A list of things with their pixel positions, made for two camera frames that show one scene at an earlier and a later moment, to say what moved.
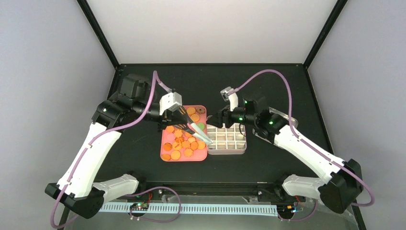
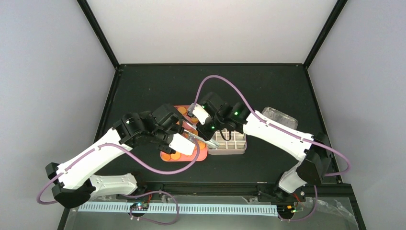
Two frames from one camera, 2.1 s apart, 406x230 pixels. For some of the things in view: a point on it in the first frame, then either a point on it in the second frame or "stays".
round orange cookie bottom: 175,155 stays
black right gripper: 223,112 → 206,134
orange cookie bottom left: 166,156 stays
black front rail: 217,188 stays
